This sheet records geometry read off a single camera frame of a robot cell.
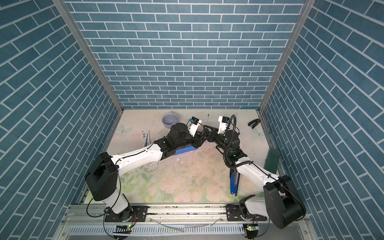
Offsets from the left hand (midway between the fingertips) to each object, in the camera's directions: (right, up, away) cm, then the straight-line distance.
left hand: (206, 135), depth 79 cm
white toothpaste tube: (-41, -2, +23) cm, 47 cm away
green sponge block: (+41, -16, +12) cm, 46 cm away
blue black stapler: (+17, -24, +5) cm, 30 cm away
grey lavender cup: (-26, +10, +30) cm, 41 cm away
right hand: (-2, +5, -1) cm, 6 cm away
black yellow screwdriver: (0, +8, -7) cm, 11 cm away
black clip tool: (+37, +7, +32) cm, 49 cm away
